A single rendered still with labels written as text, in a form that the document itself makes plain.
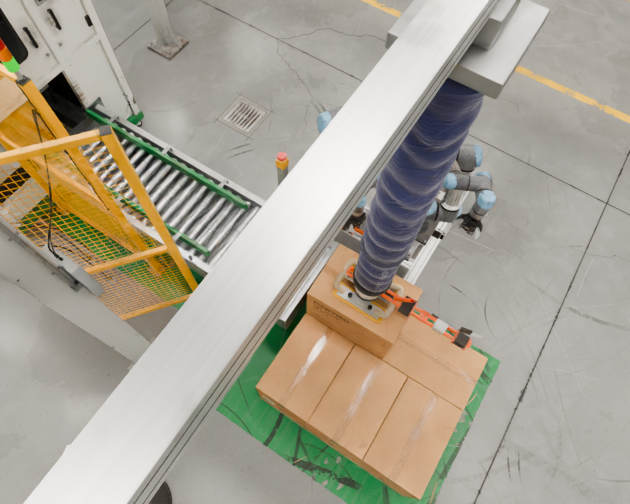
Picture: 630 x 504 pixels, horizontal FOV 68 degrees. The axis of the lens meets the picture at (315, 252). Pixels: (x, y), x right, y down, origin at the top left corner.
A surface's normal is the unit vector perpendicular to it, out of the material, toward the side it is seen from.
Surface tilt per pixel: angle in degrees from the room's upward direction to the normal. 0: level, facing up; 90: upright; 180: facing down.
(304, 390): 0
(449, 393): 0
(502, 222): 0
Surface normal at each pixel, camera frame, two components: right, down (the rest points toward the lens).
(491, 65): 0.03, -0.42
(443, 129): -0.11, 0.78
